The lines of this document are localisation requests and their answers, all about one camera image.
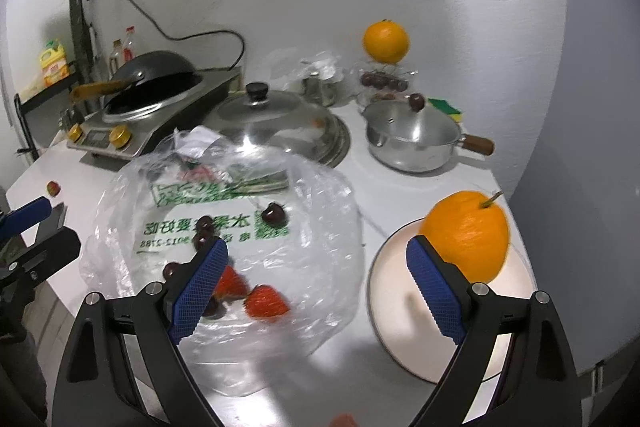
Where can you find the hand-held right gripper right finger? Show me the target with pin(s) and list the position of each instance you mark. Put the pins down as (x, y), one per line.
(435, 292)

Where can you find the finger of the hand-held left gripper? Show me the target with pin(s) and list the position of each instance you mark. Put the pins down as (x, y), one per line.
(50, 249)
(25, 218)

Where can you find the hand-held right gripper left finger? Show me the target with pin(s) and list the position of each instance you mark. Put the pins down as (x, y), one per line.
(200, 289)

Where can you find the white round plate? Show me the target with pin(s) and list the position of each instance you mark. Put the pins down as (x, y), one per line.
(400, 307)

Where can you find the large orange with stem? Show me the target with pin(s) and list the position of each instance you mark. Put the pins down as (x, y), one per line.
(465, 232)

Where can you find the large clear printed plastic bag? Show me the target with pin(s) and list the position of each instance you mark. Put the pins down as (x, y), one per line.
(300, 307)

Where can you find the small red strawberry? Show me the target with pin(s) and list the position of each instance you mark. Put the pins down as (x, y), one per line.
(52, 188)

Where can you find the dark cherry with stem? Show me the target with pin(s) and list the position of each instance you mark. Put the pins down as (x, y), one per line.
(275, 215)

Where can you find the black metal rack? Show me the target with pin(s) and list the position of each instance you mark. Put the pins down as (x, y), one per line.
(30, 104)

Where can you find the small steel pot with lid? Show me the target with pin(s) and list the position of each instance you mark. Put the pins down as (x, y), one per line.
(410, 142)

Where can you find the steel induction cooker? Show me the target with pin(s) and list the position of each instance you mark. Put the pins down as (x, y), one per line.
(150, 127)

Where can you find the yellow oil bottle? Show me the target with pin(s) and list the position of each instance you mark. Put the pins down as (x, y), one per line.
(52, 64)

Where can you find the yellow green sponge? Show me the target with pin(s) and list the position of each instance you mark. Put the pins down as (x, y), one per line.
(447, 107)

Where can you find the glass lid black knob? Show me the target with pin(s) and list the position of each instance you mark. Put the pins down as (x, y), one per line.
(280, 122)

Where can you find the red capped sauce bottle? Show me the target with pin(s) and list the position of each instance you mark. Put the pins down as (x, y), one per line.
(129, 43)

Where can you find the small steel cup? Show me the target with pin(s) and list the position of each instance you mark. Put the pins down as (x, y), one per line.
(320, 88)

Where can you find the small crumpled clear plastic bag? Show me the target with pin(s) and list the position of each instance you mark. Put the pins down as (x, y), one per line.
(310, 64)

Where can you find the round orange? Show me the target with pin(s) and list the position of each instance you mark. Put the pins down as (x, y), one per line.
(385, 41)

